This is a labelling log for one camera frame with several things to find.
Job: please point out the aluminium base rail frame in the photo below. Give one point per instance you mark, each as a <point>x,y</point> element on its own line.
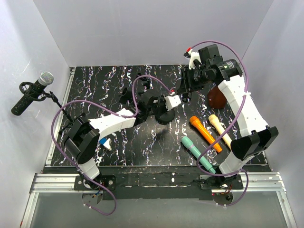
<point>155,186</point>

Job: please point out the blue and white toy block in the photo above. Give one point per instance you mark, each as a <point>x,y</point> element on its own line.
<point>106,142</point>

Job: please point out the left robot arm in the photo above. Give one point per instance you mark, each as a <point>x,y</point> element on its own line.
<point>84,135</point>

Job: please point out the orange microphone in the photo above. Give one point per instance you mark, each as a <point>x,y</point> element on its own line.
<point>195,122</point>

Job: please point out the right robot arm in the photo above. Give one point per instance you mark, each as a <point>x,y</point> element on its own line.
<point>207,65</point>

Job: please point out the brown wooden metronome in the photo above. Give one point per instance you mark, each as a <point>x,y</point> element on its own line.
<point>216,99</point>

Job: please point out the cream wooden microphone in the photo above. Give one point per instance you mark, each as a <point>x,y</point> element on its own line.
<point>213,119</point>

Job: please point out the black tripod microphone stand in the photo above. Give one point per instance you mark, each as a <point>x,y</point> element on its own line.
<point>146,81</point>

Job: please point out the black round-base stand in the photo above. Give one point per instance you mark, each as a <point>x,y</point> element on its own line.
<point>127,97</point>
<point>165,118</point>

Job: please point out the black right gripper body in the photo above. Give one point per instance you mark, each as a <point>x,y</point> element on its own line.
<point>194,79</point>

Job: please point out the mint green toy microphone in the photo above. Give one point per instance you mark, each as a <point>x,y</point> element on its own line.
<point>187,142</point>

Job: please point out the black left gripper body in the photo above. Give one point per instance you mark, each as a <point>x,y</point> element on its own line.
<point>160,108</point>

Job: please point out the silver-headed black microphone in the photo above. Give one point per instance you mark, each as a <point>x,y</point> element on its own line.
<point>32,92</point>

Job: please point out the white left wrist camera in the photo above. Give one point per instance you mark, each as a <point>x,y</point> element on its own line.
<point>172,100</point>

